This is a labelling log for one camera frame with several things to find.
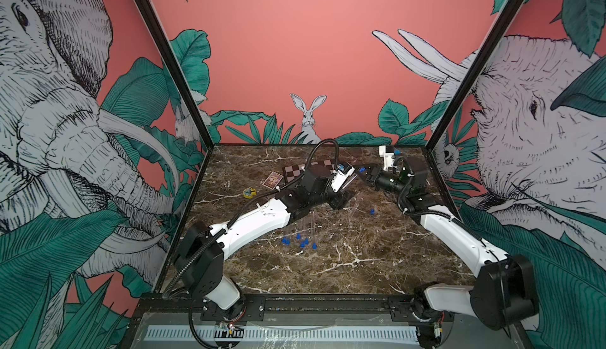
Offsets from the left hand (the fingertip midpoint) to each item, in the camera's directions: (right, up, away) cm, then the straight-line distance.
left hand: (350, 183), depth 76 cm
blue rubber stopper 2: (+4, +5, -2) cm, 6 cm away
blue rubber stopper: (+13, -13, +21) cm, 28 cm away
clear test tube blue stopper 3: (-16, -24, +12) cm, 31 cm away
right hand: (0, +6, -2) cm, 6 cm away
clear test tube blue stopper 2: (-18, -21, +14) cm, 31 cm away
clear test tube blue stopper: (-22, -22, +13) cm, 34 cm away
